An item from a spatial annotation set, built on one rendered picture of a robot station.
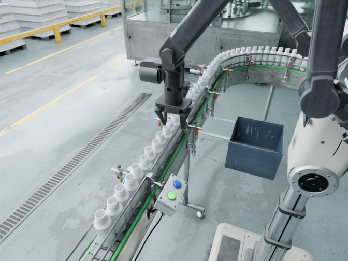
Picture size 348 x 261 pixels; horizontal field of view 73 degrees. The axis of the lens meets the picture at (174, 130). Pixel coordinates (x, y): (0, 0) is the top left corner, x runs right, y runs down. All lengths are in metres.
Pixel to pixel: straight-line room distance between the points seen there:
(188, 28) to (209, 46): 3.78
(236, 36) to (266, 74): 1.81
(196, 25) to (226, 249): 1.50
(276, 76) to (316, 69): 1.96
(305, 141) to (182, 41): 0.53
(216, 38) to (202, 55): 0.40
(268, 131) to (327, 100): 1.15
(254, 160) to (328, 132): 0.73
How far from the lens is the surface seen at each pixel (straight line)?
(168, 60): 0.64
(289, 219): 1.26
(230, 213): 2.29
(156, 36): 4.71
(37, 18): 7.57
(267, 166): 1.55
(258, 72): 2.54
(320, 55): 0.61
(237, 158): 1.54
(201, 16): 0.61
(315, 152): 0.91
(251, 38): 4.24
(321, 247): 2.38
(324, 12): 0.59
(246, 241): 1.87
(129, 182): 0.94
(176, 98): 0.71
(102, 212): 0.88
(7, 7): 7.02
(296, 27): 1.05
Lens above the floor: 1.85
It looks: 36 degrees down
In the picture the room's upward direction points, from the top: straight up
